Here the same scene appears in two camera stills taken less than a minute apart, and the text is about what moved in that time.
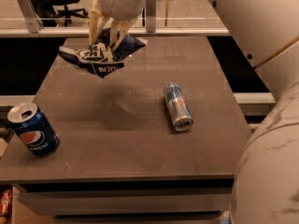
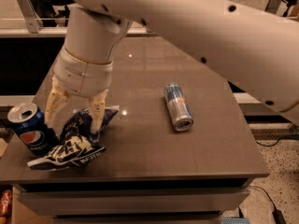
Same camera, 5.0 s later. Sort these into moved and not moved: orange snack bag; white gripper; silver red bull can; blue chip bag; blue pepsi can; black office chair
Moved: blue chip bag; white gripper
Not moved: silver red bull can; orange snack bag; black office chair; blue pepsi can
